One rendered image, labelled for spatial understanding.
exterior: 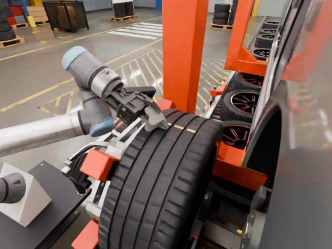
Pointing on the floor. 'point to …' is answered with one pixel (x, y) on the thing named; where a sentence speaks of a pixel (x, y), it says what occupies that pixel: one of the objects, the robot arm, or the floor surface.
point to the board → (119, 2)
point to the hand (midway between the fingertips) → (166, 124)
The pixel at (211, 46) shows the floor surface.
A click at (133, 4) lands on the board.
